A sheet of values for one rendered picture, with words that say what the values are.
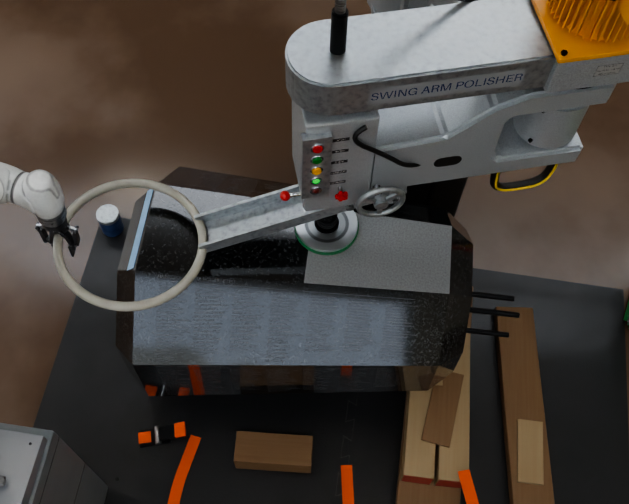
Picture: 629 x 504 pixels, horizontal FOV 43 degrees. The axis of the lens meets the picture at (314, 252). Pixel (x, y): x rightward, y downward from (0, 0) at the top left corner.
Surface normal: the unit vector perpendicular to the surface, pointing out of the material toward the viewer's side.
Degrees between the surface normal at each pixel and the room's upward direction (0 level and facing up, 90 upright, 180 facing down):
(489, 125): 90
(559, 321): 0
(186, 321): 45
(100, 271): 0
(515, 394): 0
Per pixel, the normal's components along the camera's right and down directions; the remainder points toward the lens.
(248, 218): -0.25, -0.41
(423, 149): 0.18, 0.87
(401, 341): -0.04, 0.28
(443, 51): 0.02, -0.47
